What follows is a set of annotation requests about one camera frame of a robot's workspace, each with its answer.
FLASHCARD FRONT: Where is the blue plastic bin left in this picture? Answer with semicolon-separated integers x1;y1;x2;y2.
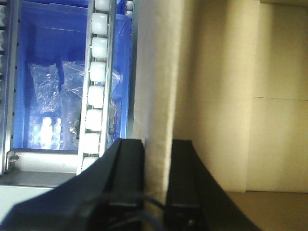
13;0;129;149

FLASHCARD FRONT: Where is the clear plastic bag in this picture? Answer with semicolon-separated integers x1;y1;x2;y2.
26;60;123;145

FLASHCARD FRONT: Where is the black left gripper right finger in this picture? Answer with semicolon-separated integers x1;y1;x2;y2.
164;140;260;231

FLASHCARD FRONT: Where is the brown EcoFlow cardboard box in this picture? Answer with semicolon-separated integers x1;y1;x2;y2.
133;0;308;231

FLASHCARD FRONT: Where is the white roller conveyor track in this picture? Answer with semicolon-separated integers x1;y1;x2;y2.
77;0;116;174

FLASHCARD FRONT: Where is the clear bag of white parts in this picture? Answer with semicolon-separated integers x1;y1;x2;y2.
27;116;63;150

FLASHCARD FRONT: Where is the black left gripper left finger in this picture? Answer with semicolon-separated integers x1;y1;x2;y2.
0;139;144;231

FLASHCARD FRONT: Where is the metal shelf front rail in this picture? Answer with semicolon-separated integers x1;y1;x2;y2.
0;149;97;191

